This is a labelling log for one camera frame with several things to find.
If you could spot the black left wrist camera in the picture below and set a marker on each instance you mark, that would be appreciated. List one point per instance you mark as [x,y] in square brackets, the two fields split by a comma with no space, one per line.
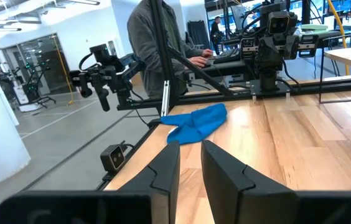
[278,25]

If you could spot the computer monitor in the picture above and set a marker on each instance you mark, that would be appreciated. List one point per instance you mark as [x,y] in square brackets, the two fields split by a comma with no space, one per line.
[237,17]

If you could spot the person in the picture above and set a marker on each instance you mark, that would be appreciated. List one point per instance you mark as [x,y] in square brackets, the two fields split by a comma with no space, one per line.
[215,32]
[144,40]

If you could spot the silver metal bracket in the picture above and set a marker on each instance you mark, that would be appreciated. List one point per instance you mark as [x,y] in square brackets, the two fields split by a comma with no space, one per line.
[165,99]

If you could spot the black folding screen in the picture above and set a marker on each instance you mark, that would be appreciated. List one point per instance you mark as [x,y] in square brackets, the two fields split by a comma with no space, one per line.
[198,34]

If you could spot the pale green tray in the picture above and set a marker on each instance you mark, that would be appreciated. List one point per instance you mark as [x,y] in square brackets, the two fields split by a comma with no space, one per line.
[314,27]

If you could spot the black table-level camera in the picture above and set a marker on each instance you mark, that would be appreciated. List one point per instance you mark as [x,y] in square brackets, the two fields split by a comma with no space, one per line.
[113,158]

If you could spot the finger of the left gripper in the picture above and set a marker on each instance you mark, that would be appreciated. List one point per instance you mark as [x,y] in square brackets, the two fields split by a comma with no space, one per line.
[248,49]
[308,45]

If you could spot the black keyboard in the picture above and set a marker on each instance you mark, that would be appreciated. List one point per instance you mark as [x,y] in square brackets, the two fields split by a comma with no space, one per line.
[226,56]

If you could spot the blue cloth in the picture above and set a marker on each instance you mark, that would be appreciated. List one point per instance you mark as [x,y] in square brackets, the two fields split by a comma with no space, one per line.
[200,124]

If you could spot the black operator desk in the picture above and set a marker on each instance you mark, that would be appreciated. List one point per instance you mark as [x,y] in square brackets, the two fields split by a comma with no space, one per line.
[225,70]

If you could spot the person's hand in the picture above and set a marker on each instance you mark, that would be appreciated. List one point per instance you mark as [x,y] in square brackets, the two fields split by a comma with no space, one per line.
[208,53]
[198,61]

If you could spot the black background robot rig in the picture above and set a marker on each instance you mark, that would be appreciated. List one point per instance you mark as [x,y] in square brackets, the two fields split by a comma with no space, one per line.
[34,87]

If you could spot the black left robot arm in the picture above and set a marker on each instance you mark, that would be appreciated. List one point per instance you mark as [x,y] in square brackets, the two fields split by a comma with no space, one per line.
[269,77]

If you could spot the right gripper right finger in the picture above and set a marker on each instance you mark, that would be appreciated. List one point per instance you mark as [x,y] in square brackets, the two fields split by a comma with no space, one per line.
[231,193]

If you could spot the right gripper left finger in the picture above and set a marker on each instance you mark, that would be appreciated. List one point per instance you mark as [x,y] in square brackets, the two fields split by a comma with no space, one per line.
[166,174]

